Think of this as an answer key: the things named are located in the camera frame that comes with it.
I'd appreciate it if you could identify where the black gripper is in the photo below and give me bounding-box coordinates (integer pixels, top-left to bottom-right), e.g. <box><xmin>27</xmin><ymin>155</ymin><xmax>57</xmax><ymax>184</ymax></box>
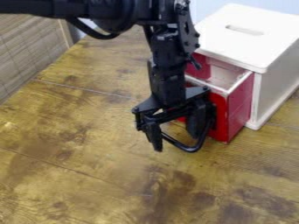
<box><xmin>132</xmin><ymin>57</ymin><xmax>215</xmax><ymax>152</ymax></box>

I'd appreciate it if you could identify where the black metal drawer handle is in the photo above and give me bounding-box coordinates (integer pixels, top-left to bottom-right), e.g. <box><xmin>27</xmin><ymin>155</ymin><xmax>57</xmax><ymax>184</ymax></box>
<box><xmin>160</xmin><ymin>116</ymin><xmax>216</xmax><ymax>154</ymax></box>

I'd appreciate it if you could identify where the red wooden drawer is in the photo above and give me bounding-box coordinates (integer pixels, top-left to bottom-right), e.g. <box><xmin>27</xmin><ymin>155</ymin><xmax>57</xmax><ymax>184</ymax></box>
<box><xmin>185</xmin><ymin>53</ymin><xmax>255</xmax><ymax>144</ymax></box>

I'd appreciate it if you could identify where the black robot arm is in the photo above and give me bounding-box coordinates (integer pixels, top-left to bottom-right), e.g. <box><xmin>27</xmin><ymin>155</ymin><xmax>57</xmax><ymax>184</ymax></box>
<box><xmin>0</xmin><ymin>0</ymin><xmax>216</xmax><ymax>153</ymax></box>

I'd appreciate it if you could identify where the white wooden cabinet box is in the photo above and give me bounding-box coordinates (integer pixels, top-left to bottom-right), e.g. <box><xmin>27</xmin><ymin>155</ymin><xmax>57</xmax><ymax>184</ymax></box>
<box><xmin>196</xmin><ymin>3</ymin><xmax>299</xmax><ymax>130</ymax></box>

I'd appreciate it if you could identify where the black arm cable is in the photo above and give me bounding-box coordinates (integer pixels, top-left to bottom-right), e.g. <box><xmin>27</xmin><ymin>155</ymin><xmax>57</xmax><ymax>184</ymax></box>
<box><xmin>65</xmin><ymin>16</ymin><xmax>127</xmax><ymax>41</ymax></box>

